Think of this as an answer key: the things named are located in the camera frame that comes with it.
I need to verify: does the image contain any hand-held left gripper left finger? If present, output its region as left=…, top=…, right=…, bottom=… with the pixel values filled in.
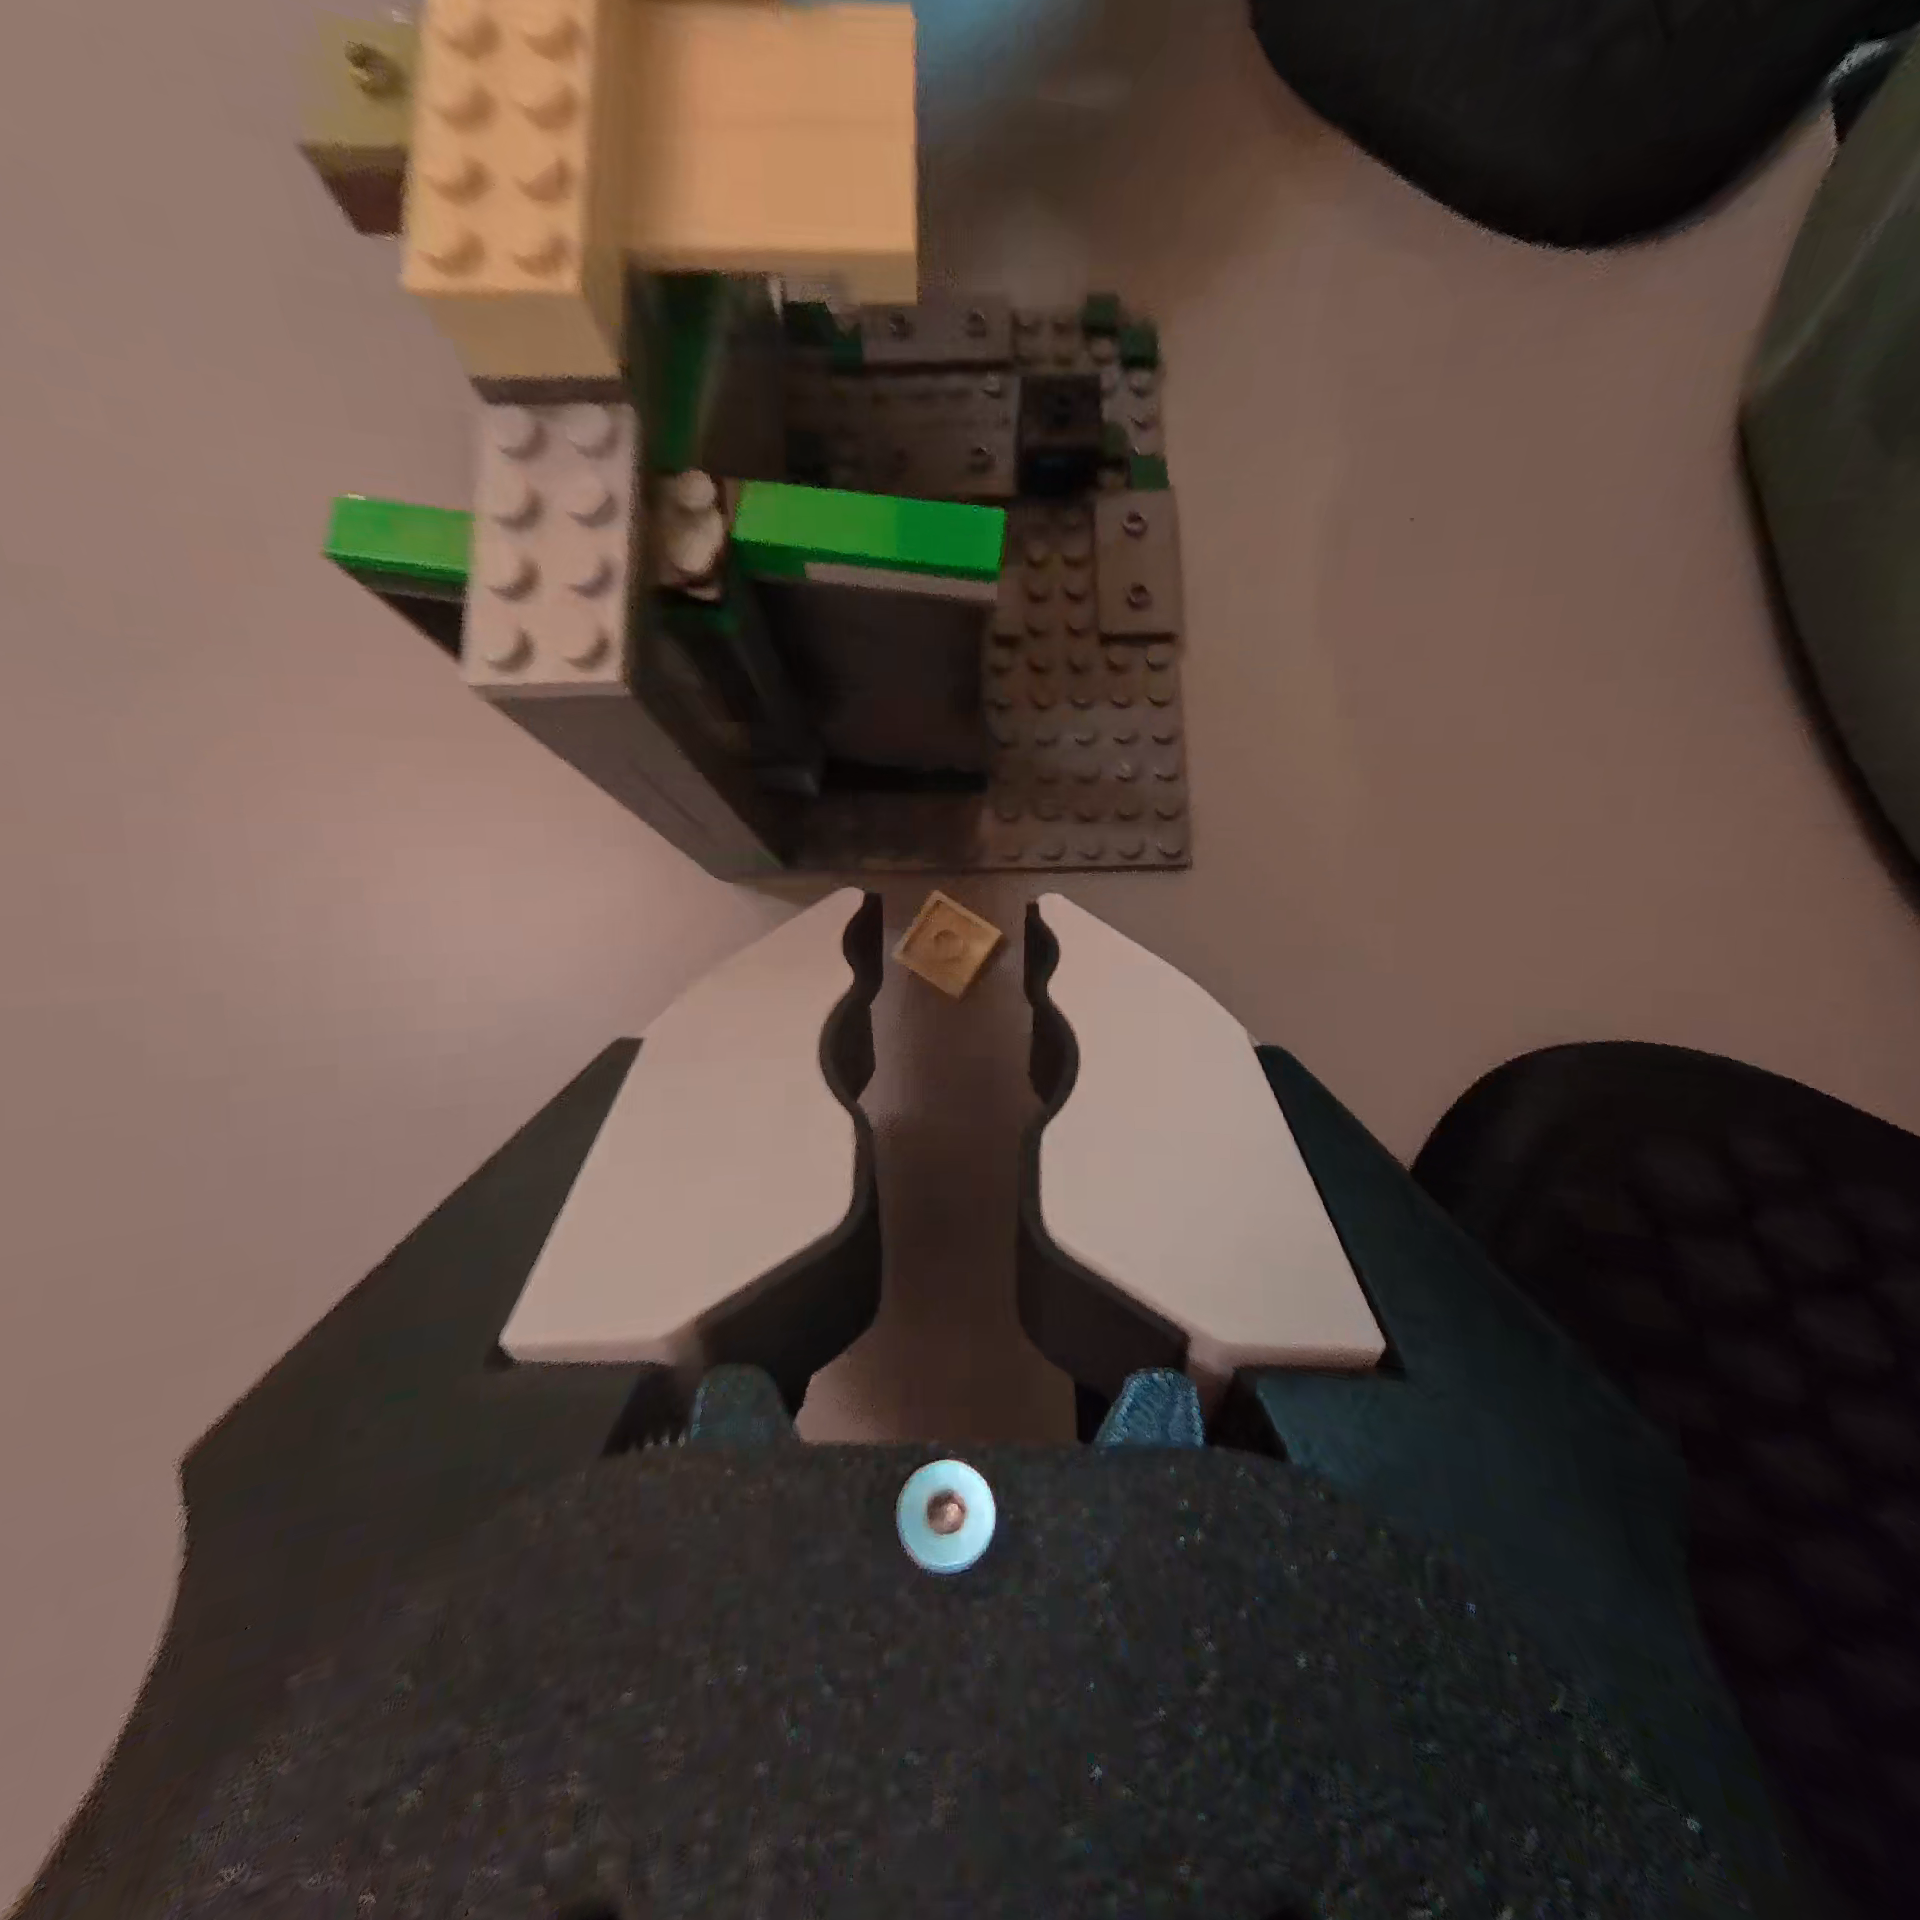
left=497, top=887, right=890, bottom=1440

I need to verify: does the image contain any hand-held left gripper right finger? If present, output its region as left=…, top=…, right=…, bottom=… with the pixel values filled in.
left=1017, top=887, right=1387, bottom=1445

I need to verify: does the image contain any tan square single-stud plate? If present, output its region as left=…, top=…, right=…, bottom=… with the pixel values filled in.
left=893, top=887, right=1006, bottom=1001

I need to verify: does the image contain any grey tan toy brick build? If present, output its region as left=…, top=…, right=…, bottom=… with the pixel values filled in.
left=296, top=0, right=1205, bottom=905

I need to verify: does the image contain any grey desk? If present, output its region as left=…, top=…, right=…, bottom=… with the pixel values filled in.
left=0, top=0, right=1920, bottom=1801

